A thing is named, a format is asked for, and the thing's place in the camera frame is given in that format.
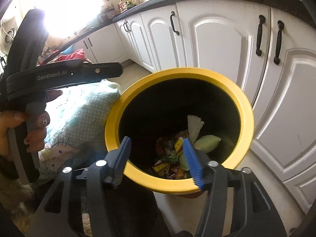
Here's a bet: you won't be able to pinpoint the maroon snack packet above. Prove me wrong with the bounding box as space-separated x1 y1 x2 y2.
168 166 191 180

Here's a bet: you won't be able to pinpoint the green knitted cloth roll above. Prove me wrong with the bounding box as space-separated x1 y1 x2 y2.
178 135 221 171

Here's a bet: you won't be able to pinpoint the yellow white snack box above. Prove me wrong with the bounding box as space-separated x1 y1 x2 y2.
151 137 183 180

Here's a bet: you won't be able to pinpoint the white paper cupcake liner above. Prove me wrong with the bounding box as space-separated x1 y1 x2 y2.
187 115 204 143

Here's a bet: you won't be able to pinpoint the red cylindrical bottle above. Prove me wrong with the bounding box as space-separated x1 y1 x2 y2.
155 137 166 157

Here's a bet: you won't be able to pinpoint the yellow rimmed black trash bin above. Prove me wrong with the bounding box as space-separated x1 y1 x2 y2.
105 67 254 195

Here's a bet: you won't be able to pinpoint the person's left hand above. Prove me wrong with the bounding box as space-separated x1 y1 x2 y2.
0 89 64 157

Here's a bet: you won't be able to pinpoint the hello kitty bed sheet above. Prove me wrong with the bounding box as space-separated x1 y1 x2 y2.
38 80 120 181

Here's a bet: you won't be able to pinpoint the red floral blanket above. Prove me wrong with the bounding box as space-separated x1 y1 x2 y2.
40 49 86 65

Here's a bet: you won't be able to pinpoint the condiment bottles group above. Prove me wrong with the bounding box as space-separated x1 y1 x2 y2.
118 0 139 12

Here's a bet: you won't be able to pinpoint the white lower cabinets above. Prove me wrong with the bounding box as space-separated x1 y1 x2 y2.
78 0 315 211

